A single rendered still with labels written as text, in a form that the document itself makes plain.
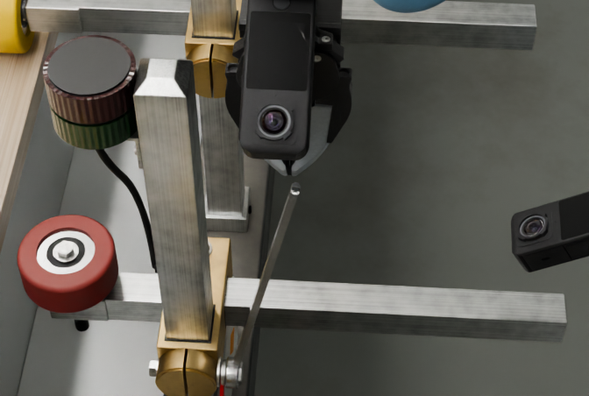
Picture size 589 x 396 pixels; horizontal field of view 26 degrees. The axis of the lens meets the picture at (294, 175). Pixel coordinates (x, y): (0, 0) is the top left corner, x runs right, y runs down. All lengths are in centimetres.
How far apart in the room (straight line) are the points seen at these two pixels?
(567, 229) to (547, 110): 146
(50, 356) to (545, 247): 58
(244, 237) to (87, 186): 25
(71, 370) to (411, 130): 118
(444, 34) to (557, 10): 149
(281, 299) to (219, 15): 25
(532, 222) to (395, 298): 15
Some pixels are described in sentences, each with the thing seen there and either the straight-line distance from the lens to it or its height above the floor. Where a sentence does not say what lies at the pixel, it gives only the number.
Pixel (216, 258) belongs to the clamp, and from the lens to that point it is 109.
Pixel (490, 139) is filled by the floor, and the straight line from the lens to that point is 238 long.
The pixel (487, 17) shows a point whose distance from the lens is 117.
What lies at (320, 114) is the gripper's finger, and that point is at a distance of 92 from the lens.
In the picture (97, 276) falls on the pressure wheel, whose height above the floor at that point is 91.
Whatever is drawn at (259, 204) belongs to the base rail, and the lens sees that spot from 135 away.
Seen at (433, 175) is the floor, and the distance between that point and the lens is 231.
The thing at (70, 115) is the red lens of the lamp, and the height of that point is 114.
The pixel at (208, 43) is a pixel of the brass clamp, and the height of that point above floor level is 97.
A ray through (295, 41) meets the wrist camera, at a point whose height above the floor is 116.
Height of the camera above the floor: 174
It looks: 49 degrees down
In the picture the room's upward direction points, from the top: straight up
